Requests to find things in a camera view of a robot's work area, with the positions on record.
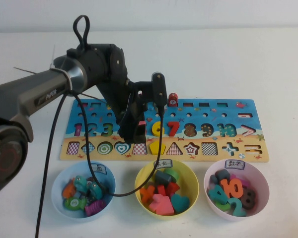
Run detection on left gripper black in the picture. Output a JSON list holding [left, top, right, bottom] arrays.
[[97, 77, 147, 144]]

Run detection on yellow wooden pentagon piece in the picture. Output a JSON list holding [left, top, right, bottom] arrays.
[[149, 141, 166, 156]]

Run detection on handwritten label on yellow bowl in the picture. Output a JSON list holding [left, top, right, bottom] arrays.
[[153, 160, 173, 171]]

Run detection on handwritten label on blue bowl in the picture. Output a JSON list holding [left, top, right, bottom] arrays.
[[90, 162, 108, 173]]

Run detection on red fish peg piece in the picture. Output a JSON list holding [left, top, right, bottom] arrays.
[[168, 93, 179, 107]]

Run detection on dark slate wooden shape piece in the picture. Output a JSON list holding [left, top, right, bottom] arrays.
[[153, 170, 172, 186]]

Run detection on green round wooden piece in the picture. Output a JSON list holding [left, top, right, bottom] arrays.
[[163, 168, 180, 183]]

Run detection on orange wooden cross piece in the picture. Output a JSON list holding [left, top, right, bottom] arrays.
[[139, 185, 156, 203]]

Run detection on dark brown wooden fish piece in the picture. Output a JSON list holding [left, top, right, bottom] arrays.
[[85, 176, 100, 188]]

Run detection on colourful wooden number puzzle board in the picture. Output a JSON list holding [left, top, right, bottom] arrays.
[[58, 98, 270, 163]]

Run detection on teal wooden fish piece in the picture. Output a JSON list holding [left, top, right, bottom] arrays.
[[73, 175, 88, 193], [88, 183, 105, 199]]

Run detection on yellow plastic bowl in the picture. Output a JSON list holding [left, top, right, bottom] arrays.
[[135, 160, 200, 221]]

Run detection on pink wooden shape piece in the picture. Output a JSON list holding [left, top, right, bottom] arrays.
[[149, 193, 175, 216]]

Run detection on teal wooden heart piece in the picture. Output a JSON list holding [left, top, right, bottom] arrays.
[[170, 193, 191, 214]]

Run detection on purple wooden fish piece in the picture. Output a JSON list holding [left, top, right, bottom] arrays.
[[84, 200, 107, 216]]

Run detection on orange wooden fish piece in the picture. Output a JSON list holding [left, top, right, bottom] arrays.
[[62, 182, 77, 199]]

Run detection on grey wooden number piece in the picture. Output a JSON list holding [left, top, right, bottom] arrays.
[[208, 175, 219, 189]]

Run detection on green wooden fish piece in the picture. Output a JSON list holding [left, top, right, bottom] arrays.
[[64, 197, 86, 211]]

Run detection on dark slate wooden number piece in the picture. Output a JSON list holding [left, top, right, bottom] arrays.
[[215, 169, 231, 180]]

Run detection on light blue plastic bowl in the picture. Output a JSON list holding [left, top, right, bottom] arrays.
[[51, 160, 117, 219]]

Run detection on handwritten label on pink bowl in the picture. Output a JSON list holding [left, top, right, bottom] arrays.
[[225, 159, 246, 171]]

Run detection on pink plastic bowl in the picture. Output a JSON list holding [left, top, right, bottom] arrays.
[[203, 159, 270, 222]]

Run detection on yellow wooden number six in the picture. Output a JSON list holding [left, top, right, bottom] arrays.
[[150, 122, 164, 136]]

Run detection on red wooden number seven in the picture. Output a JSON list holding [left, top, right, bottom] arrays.
[[164, 122, 179, 137]]

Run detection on black zip tie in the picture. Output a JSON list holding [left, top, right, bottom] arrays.
[[80, 92, 100, 100]]

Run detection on white zip tie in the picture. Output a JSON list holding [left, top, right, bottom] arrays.
[[49, 44, 74, 94]]

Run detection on teal wooden number four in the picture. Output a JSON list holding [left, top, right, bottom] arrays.
[[207, 185, 229, 205]]

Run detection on orange wooden number ten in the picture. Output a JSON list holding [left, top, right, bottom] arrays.
[[220, 177, 244, 199]]

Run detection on blue-teal wooden number two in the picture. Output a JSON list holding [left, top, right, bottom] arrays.
[[225, 197, 247, 217]]

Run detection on brown wooden number eight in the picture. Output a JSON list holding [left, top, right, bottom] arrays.
[[239, 188, 258, 209]]

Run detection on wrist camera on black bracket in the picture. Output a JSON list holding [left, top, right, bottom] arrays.
[[133, 71, 168, 111]]

